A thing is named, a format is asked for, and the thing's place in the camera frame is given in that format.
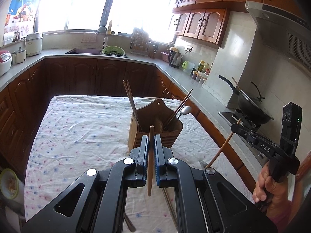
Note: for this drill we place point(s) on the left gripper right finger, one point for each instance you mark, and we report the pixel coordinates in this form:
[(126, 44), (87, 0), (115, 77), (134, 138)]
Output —
[(205, 200)]

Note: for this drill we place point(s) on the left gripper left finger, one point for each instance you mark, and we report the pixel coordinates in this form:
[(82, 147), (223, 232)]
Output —
[(95, 201)]

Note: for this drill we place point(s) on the brown wooden chopstick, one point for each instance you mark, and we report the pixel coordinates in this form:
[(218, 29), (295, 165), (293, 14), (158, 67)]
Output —
[(220, 141)]

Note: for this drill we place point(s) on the light wooden chopstick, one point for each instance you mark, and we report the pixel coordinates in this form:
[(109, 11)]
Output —
[(150, 160)]

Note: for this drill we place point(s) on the metal spoon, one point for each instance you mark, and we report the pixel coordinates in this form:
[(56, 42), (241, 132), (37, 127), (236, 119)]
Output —
[(185, 111)]

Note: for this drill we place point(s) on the kitchen faucet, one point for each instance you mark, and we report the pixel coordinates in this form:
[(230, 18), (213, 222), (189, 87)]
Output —
[(102, 30)]

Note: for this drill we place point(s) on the right hand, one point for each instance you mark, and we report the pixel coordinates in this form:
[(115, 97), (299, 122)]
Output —
[(279, 191)]

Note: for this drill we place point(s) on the metal fork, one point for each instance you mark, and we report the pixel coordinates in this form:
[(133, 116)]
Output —
[(203, 164)]

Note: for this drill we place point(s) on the dark thin chopstick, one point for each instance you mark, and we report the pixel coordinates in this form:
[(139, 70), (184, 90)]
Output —
[(129, 223)]

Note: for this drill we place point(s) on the black wok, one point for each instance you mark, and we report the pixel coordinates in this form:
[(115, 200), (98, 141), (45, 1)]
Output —
[(250, 106)]

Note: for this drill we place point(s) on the gas stove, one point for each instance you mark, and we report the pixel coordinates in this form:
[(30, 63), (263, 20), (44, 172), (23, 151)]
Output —
[(230, 118)]

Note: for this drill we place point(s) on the white patterned tablecloth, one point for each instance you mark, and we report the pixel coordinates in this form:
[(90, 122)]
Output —
[(82, 132)]

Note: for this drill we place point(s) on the small plate with food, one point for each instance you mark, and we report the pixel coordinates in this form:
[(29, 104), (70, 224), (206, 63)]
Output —
[(9, 184)]

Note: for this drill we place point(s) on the wooden utensil holder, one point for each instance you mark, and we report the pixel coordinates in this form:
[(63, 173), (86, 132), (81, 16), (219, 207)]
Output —
[(154, 114)]

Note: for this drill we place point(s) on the chopstick in holder right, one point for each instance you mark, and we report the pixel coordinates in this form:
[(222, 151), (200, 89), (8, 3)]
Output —
[(177, 109)]

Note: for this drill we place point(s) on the chopstick in holder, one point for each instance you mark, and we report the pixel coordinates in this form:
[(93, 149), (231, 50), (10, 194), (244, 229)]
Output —
[(177, 109), (128, 91)]

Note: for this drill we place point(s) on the range hood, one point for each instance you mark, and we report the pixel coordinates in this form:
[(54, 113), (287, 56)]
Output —
[(282, 31)]

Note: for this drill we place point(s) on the chopstick in holder left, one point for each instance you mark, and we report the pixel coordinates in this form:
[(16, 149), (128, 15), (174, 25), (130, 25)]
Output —
[(128, 91)]

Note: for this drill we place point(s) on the green cup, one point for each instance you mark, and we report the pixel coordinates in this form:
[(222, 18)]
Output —
[(185, 65)]

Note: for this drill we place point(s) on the electric kettle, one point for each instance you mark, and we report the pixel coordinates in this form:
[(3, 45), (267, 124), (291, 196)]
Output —
[(174, 59)]

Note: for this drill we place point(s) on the green colander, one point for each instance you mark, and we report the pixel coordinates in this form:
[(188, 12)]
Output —
[(113, 51)]

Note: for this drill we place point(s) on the dish drying rack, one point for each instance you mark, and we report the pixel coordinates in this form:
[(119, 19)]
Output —
[(141, 44)]

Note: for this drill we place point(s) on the upper wooden cabinets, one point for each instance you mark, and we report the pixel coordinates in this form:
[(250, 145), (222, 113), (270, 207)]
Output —
[(207, 19)]

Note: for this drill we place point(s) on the white red rice cooker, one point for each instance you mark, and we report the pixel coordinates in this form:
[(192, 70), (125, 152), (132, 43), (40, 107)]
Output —
[(5, 61)]

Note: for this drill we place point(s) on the tropical beach poster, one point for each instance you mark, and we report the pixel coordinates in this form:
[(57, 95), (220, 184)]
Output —
[(21, 17)]

